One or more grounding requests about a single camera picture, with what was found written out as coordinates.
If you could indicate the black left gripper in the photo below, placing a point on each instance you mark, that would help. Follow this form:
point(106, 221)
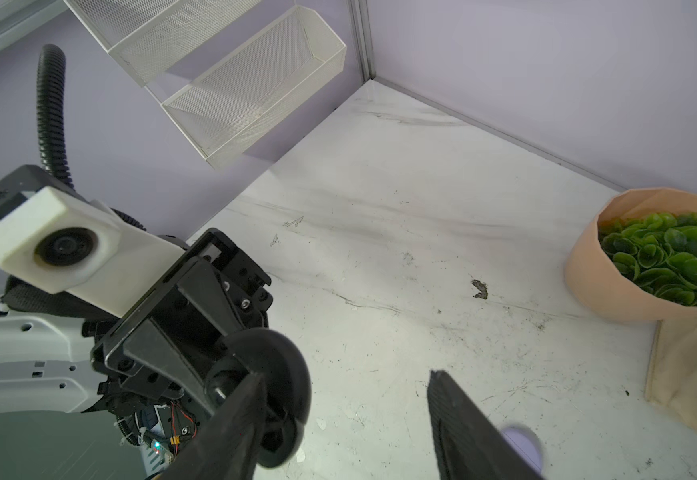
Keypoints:
point(163, 349)

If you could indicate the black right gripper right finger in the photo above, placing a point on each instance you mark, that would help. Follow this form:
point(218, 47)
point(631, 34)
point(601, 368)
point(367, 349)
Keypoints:
point(467, 446)

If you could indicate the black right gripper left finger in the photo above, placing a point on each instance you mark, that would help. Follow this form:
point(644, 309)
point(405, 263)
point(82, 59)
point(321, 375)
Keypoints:
point(228, 447)

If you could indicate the purple earbud charging case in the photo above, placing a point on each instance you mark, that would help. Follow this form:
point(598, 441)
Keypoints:
point(526, 444)

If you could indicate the black round charging case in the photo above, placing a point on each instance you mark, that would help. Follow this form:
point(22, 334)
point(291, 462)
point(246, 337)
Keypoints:
point(288, 387)

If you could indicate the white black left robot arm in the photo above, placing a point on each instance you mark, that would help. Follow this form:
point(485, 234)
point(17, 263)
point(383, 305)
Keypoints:
point(19, 295)

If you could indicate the white mesh lower shelf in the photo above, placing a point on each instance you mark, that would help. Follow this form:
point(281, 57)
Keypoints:
point(232, 105)

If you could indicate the white mesh shelf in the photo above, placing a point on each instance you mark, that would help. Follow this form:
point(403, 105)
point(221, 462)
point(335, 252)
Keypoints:
point(232, 105)
point(146, 38)

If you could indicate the orange pot with green plant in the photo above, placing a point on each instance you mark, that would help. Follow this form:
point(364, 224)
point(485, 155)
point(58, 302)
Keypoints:
point(637, 260)

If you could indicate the white mesh upper shelf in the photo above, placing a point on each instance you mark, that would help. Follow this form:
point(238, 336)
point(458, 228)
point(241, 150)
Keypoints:
point(146, 38)

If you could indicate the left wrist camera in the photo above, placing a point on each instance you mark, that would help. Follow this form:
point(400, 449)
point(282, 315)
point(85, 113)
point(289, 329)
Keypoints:
point(56, 241)

